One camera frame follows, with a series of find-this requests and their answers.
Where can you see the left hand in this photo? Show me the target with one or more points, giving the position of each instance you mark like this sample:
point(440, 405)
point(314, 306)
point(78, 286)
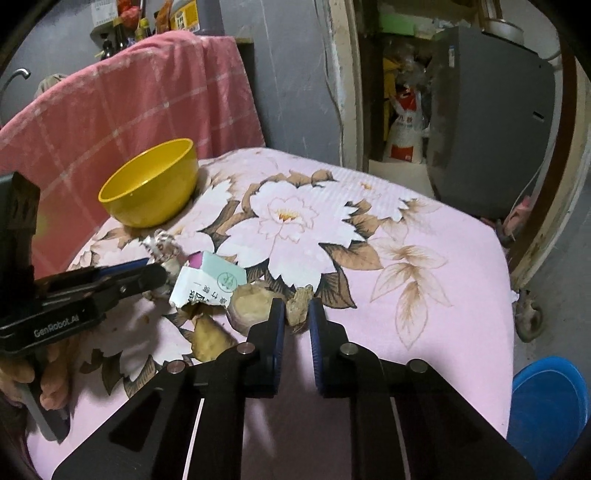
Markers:
point(55, 380)

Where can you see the pale potato chunk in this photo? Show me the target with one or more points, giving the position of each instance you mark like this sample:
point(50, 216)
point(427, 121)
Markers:
point(249, 305)

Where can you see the brown potato peel piece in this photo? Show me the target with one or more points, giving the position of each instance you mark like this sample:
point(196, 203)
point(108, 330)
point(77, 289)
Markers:
point(297, 307)

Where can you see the large soy sauce jug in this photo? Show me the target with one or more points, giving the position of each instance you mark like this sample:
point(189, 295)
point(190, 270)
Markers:
point(189, 15)

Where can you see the metal pot on fridge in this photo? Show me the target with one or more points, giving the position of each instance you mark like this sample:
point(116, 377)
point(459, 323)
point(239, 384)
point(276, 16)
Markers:
point(504, 29)

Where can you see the metal sink faucet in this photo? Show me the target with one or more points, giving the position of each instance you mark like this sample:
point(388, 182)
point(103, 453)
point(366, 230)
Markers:
point(23, 73)

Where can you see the white red rice sack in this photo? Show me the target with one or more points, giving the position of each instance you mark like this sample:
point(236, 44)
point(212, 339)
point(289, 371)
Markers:
point(405, 141)

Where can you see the beige rag on faucet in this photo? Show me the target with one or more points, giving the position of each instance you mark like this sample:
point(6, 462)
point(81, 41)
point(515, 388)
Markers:
point(48, 82)

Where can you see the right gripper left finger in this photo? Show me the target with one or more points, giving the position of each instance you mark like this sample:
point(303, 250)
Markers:
point(187, 421)

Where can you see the blue plastic bucket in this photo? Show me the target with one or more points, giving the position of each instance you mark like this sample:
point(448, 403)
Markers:
point(550, 415)

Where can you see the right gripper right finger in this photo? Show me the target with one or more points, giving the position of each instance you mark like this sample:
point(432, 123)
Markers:
point(407, 421)

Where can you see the pink checked cloth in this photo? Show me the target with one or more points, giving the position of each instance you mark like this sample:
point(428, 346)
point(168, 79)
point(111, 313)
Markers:
point(74, 136)

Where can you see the patterned crumpled wrapper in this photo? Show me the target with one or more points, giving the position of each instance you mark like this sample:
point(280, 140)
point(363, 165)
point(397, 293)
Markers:
point(164, 250)

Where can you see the yellow plastic bowl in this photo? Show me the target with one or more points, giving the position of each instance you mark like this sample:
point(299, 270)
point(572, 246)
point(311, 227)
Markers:
point(152, 187)

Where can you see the pink floral table cloth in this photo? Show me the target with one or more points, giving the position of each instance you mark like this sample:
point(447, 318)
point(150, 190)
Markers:
point(407, 276)

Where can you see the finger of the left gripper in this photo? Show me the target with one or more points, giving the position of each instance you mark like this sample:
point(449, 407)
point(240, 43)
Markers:
point(123, 269)
point(79, 289)

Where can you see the large potato peel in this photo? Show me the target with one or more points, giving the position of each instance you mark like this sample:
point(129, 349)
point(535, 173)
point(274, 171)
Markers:
point(209, 339)

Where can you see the grey small refrigerator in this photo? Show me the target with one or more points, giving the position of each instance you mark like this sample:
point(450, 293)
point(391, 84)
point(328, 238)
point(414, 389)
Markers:
point(492, 110)

